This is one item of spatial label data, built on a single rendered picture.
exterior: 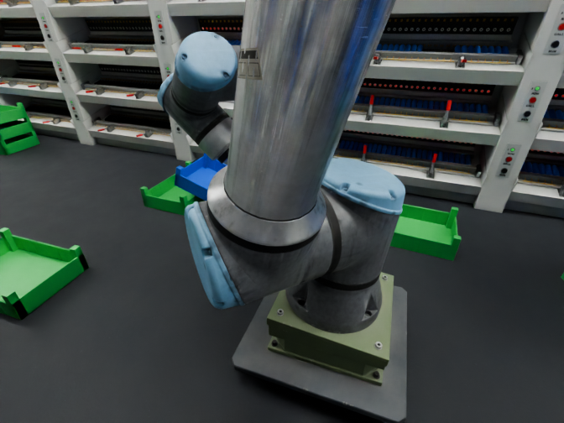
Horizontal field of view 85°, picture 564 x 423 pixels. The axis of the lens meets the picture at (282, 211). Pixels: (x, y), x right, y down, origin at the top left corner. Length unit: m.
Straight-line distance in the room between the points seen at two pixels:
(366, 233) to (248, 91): 0.28
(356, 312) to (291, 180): 0.34
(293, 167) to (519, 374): 0.69
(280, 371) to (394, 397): 0.20
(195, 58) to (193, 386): 0.60
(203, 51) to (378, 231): 0.39
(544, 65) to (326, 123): 1.07
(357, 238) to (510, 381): 0.49
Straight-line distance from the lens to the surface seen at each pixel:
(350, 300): 0.56
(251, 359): 0.66
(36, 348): 0.92
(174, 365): 0.76
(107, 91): 1.99
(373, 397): 0.64
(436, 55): 1.29
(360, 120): 1.29
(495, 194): 1.40
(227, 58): 0.56
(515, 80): 1.29
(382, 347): 0.60
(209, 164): 1.36
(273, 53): 0.25
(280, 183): 0.30
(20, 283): 1.13
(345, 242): 0.45
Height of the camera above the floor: 0.61
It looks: 31 degrees down
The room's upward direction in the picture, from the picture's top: straight up
